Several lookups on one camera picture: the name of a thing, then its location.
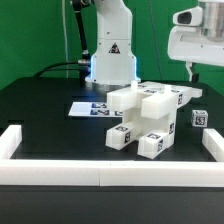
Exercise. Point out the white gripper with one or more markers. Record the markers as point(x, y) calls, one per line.
point(198, 37)

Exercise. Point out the white chair back frame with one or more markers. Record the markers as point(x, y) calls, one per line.
point(154, 100)

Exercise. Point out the white chair seat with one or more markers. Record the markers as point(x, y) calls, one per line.
point(166, 123)

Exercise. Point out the small tagged cube right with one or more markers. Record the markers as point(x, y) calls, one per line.
point(199, 118)

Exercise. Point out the white tag base sheet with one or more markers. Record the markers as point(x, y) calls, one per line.
point(92, 109)

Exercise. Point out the white right fence wall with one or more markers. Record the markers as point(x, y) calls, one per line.
point(214, 143)

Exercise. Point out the white fence wall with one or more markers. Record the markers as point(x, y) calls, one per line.
point(9, 141)
point(111, 173)
point(214, 143)

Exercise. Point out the white front fence wall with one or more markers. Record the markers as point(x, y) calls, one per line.
point(111, 173)

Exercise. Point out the white left fence wall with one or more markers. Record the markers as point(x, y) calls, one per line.
point(9, 141)

